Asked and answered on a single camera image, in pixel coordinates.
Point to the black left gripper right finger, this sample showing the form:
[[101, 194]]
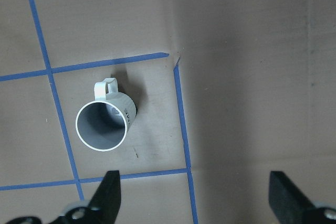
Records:
[[290, 205]]

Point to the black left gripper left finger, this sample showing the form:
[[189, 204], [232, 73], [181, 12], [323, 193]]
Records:
[[103, 207]]

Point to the white mug with handle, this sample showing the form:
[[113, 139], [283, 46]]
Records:
[[102, 124]]

